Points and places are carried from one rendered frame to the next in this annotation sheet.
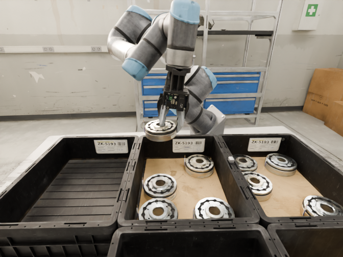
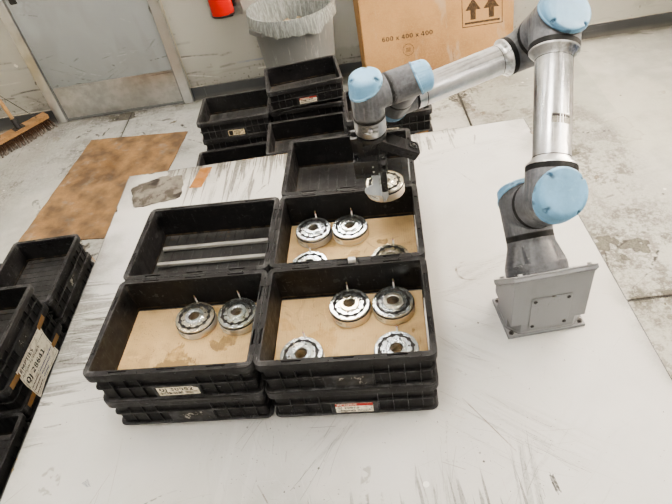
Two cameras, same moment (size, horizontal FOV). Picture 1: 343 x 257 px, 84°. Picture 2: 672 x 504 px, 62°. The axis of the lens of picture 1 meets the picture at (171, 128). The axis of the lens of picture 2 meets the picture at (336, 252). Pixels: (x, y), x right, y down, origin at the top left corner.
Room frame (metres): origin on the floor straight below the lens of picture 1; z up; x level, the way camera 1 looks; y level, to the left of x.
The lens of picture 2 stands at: (0.64, -1.17, 1.90)
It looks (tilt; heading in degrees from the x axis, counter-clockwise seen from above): 43 degrees down; 101
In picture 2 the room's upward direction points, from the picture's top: 11 degrees counter-clockwise
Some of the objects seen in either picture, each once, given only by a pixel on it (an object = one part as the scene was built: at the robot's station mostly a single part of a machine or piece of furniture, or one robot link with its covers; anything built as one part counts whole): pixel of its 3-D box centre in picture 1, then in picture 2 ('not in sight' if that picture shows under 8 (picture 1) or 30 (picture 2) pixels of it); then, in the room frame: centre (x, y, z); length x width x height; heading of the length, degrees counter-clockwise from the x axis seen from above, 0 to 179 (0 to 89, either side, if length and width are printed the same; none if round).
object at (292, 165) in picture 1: (280, 161); (396, 349); (0.59, -0.40, 0.86); 0.10 x 0.10 x 0.01
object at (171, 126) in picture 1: (160, 126); (384, 182); (0.58, 0.04, 1.01); 0.10 x 0.10 x 0.01
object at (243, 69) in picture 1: (202, 70); not in sight; (2.47, -0.38, 0.91); 1.70 x 0.10 x 0.05; 96
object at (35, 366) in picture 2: not in sight; (38, 360); (-0.73, -0.06, 0.41); 0.31 x 0.02 x 0.16; 95
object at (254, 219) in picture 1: (181, 168); (347, 226); (0.47, -0.03, 0.92); 0.40 x 0.30 x 0.02; 2
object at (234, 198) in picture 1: (181, 181); (349, 240); (0.47, -0.03, 0.87); 0.40 x 0.30 x 0.11; 2
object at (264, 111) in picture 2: not in sight; (242, 132); (-0.28, 1.56, 0.31); 0.40 x 0.30 x 0.34; 6
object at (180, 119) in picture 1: (180, 121); (376, 190); (0.56, -0.03, 1.03); 0.06 x 0.03 x 0.09; 2
